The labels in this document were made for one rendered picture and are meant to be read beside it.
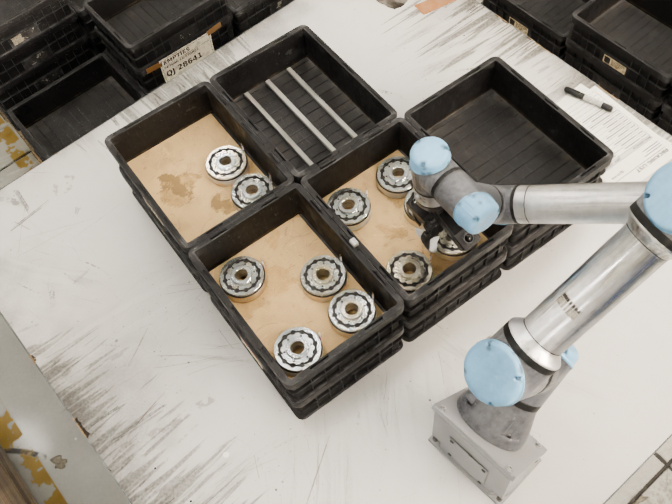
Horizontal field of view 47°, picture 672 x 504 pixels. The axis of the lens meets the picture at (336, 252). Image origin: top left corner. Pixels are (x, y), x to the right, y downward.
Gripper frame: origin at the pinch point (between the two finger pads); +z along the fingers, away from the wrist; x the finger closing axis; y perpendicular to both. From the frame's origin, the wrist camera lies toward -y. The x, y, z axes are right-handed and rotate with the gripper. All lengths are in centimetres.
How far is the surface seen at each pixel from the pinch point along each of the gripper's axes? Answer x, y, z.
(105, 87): 33, 154, 57
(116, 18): 16, 157, 37
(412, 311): 15.0, -7.4, 1.0
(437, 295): 8.4, -7.9, 1.5
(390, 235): 6.3, 11.3, 3.6
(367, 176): 0.3, 27.9, 4.2
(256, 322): 42.8, 12.4, -0.1
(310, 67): -10, 66, 5
